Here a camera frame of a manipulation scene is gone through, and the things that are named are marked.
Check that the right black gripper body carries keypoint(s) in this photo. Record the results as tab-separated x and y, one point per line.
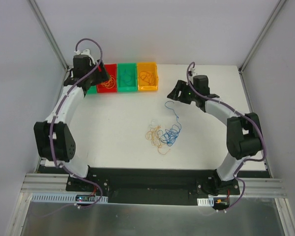
181	91

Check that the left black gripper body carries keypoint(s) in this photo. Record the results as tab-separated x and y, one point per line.
101	74

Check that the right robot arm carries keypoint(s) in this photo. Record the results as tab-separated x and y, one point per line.
242	136

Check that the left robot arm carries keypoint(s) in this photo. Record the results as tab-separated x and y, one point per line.
53	137

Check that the far left green bin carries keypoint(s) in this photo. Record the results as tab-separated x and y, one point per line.
92	90

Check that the green bin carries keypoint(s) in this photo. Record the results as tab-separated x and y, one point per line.
127	80
92	90

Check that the red bin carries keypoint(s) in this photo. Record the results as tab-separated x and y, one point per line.
109	86

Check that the orange bin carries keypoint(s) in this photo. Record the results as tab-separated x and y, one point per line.
147	76

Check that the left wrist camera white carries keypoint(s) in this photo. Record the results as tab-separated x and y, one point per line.
83	52

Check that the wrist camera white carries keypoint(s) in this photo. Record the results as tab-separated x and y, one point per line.
83	52
192	73

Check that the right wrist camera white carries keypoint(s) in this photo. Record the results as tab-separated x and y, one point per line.
192	73

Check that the left aluminium frame post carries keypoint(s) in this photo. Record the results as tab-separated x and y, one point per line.
48	33

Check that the aluminium frame post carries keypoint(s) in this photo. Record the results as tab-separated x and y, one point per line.
263	33
48	33

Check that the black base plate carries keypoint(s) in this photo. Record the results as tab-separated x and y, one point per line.
154	186

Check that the right white cable duct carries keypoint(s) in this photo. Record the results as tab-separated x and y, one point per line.
205	202

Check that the white cable duct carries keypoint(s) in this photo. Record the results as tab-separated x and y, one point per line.
68	198
205	202

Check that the right aluminium frame post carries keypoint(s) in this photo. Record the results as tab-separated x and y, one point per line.
263	33

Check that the left white cable duct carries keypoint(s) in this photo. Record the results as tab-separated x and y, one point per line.
68	198

